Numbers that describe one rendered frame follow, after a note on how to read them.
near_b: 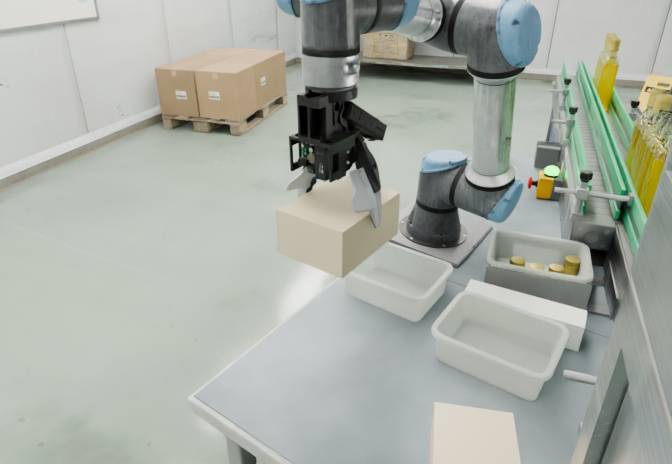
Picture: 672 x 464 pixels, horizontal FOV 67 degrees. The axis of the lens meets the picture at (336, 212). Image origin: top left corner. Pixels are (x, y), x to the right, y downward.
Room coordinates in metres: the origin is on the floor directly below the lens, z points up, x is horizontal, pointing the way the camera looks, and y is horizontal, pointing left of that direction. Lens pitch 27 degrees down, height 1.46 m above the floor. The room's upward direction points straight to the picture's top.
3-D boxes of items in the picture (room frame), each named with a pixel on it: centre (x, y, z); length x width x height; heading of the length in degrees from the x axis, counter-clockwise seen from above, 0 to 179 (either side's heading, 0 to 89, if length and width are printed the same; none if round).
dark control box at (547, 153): (1.77, -0.79, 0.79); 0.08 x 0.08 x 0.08; 70
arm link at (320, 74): (0.67, 0.00, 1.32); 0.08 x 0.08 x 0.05
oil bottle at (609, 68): (2.09, -1.11, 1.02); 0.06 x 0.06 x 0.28; 70
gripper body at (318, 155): (0.67, 0.01, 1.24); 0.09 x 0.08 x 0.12; 144
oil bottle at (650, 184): (1.03, -0.72, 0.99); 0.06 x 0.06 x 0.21; 70
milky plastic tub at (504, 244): (1.01, -0.47, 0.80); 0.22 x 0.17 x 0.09; 70
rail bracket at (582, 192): (1.08, -0.61, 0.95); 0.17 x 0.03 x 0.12; 70
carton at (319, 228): (0.69, -0.01, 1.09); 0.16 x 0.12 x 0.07; 144
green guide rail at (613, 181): (1.91, -0.98, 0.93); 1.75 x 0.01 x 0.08; 160
